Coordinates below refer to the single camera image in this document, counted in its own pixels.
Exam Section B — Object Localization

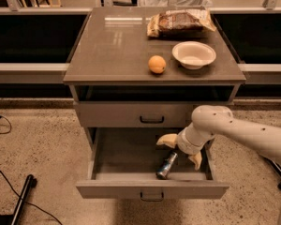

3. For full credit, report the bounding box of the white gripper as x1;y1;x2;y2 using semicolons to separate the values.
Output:
156;124;214;171

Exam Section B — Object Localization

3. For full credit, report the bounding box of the silver blue redbull can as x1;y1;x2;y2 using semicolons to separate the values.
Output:
155;150;178;180

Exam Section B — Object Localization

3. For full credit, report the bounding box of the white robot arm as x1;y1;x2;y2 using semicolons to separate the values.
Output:
156;105;281;170

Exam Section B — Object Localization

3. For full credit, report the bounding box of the closed grey top drawer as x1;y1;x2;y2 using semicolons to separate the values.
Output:
73;100;234;129

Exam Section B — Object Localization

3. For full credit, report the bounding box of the open grey middle drawer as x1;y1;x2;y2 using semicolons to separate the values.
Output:
76;127;229;202

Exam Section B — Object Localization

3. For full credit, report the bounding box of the grey drawer cabinet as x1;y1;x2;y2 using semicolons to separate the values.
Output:
62;6;246;202

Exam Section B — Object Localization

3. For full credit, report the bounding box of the orange fruit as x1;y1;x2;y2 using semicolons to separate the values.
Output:
148;55;166;74

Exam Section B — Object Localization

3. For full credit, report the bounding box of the white bowl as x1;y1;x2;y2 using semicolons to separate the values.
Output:
172;41;216;69

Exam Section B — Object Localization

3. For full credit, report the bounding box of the black right base leg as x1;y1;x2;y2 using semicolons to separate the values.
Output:
266;158;281;190

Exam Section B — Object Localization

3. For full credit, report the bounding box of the black base leg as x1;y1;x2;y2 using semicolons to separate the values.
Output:
266;158;281;190
0;174;37;225

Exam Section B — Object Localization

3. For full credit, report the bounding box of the brown chip bag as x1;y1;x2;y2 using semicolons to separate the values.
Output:
147;8;216;38

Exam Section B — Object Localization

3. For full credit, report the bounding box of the black left base leg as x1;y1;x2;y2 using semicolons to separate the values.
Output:
0;174;37;225

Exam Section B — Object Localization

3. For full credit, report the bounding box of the metal railing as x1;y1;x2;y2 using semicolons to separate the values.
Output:
0;0;281;85

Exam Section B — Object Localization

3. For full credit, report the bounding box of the black floor cable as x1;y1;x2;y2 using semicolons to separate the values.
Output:
0;161;64;225

